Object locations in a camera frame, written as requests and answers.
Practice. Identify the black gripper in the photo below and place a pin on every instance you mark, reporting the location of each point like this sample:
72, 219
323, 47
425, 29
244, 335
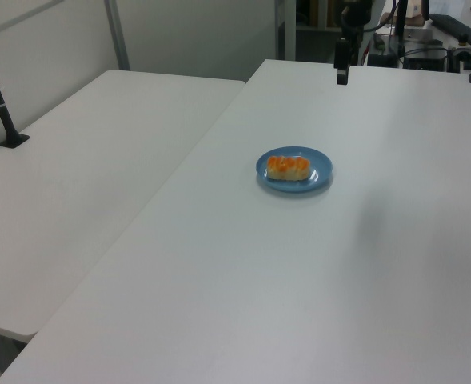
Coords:
342, 54

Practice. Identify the orange glazed bread loaf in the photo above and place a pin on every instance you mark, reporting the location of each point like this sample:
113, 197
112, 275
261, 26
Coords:
288, 168

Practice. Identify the black vertical pole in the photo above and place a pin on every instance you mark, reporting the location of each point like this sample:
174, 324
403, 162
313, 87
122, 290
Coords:
401, 20

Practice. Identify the black electronics box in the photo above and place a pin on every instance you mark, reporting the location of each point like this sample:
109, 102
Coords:
425, 60

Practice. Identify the blue round plate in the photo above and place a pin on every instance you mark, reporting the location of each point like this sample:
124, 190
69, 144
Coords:
321, 170

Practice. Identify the black computer keyboard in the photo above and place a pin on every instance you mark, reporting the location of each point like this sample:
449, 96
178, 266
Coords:
457, 28

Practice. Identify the grey metal frame post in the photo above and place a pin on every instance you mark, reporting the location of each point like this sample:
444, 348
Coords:
117, 36

